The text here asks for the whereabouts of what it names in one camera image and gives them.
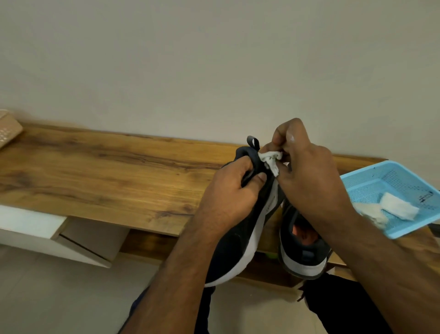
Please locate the person's left hand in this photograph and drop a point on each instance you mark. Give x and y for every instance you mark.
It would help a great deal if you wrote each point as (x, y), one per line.
(227, 203)

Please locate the person's right hand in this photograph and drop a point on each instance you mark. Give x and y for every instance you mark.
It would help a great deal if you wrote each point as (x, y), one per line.
(312, 185)

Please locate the used wipe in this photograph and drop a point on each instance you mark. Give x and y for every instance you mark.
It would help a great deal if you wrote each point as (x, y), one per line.
(371, 213)

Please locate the person's left forearm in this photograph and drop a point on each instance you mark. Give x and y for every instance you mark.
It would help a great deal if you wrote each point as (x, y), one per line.
(172, 282)

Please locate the person's right forearm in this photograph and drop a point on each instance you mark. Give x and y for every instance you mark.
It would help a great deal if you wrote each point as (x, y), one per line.
(388, 278)

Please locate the blue plastic basket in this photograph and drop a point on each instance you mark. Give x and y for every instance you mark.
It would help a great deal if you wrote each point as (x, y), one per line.
(374, 179)

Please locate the green ball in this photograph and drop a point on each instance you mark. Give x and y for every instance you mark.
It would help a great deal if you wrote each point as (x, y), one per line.
(271, 256)

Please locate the wooden table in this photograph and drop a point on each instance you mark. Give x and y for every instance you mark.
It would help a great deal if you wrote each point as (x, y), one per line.
(103, 172)

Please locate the white drawer unit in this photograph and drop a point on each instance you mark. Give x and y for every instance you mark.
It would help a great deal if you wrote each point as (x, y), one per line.
(31, 223)

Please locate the beige perforated basket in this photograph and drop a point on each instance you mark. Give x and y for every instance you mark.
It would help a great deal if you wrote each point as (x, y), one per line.
(8, 130)

